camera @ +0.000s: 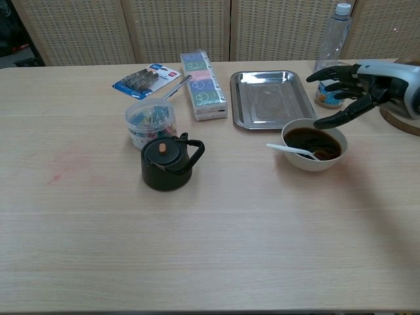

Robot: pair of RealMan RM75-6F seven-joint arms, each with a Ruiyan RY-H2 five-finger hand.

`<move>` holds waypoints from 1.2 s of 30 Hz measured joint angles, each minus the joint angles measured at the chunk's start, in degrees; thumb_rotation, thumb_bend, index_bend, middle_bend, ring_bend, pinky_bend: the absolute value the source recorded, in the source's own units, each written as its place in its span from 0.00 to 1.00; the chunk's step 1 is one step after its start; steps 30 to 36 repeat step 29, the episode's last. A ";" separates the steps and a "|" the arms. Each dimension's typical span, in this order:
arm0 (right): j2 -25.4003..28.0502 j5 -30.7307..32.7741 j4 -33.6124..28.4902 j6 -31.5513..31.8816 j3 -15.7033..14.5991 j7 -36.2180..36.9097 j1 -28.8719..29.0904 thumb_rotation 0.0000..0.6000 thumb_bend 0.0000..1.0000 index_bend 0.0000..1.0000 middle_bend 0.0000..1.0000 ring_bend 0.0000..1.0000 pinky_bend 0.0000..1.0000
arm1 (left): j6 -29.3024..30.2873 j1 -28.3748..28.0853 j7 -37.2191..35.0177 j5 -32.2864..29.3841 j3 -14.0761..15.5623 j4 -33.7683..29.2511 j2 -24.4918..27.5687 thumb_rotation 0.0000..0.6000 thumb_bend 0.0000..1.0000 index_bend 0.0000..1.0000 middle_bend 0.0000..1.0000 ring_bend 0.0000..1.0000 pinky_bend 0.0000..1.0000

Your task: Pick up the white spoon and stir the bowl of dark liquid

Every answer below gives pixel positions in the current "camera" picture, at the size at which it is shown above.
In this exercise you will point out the black bowl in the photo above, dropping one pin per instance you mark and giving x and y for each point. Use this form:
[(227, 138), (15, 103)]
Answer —
[(311, 164)]

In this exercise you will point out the clear plastic water bottle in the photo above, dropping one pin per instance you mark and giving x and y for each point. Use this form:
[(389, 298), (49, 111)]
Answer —
[(333, 39)]

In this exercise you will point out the white pen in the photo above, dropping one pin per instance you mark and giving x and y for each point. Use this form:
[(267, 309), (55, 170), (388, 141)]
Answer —
[(177, 87)]

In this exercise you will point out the blue blister pack of clips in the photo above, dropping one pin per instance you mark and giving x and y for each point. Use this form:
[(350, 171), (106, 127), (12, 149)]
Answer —
[(141, 82)]

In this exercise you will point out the long box of pastel items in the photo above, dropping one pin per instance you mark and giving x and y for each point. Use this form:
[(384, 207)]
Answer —
[(203, 88)]

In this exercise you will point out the stainless steel tray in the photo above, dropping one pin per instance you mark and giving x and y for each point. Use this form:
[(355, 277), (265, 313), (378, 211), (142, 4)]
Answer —
[(269, 98)]

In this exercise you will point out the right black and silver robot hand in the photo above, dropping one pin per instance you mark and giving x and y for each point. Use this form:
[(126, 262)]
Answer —
[(387, 85)]

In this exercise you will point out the black teapot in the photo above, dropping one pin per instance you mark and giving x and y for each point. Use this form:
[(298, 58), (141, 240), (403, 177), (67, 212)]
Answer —
[(165, 174)]

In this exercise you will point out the steel gooseneck kettle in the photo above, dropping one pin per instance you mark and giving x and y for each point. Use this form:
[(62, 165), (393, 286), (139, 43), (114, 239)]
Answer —
[(400, 124)]

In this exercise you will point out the small jar with blue label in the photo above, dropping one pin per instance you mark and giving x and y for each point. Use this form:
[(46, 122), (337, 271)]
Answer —
[(326, 100)]

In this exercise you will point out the clear jar of coloured clips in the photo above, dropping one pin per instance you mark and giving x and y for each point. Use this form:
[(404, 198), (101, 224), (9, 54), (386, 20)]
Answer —
[(147, 118)]

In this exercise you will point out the wooden woven folding screen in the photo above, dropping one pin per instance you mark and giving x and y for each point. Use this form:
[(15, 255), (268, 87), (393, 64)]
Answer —
[(180, 29)]

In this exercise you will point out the white plastic spoon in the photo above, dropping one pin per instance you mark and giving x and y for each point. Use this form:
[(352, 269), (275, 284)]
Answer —
[(288, 149)]

